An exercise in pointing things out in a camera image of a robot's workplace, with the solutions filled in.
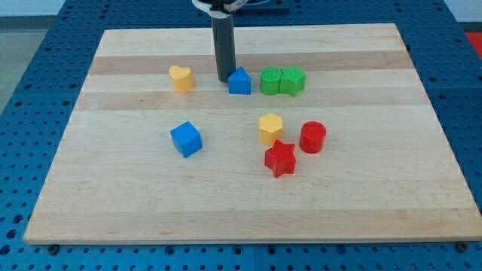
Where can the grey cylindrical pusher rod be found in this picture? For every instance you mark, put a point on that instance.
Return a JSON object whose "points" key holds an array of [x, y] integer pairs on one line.
{"points": [[225, 56]]}

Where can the green star block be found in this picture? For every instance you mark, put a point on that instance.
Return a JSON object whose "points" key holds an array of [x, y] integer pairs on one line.
{"points": [[292, 81]]}

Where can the wooden board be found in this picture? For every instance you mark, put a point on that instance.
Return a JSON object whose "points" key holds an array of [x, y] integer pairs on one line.
{"points": [[386, 172]]}

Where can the white cable tie mount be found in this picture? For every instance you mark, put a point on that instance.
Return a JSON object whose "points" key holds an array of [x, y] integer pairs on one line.
{"points": [[219, 9]]}

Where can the red star block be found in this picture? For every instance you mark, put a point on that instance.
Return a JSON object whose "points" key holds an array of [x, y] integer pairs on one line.
{"points": [[280, 158]]}

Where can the yellow hexagon block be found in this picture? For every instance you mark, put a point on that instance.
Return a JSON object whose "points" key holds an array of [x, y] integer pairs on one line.
{"points": [[270, 128]]}

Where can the blue cube block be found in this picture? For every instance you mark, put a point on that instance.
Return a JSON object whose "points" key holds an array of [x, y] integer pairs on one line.
{"points": [[186, 139]]}

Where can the red circle block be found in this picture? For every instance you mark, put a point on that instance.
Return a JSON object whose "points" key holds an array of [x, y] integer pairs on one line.
{"points": [[312, 137]]}

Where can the yellow heart block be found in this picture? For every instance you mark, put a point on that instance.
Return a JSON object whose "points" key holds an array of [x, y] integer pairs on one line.
{"points": [[182, 78]]}

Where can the blue triangle block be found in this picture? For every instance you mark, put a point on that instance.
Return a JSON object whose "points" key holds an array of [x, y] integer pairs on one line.
{"points": [[240, 83]]}

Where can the green circle block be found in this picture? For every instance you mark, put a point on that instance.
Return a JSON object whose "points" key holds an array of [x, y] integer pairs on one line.
{"points": [[270, 80]]}

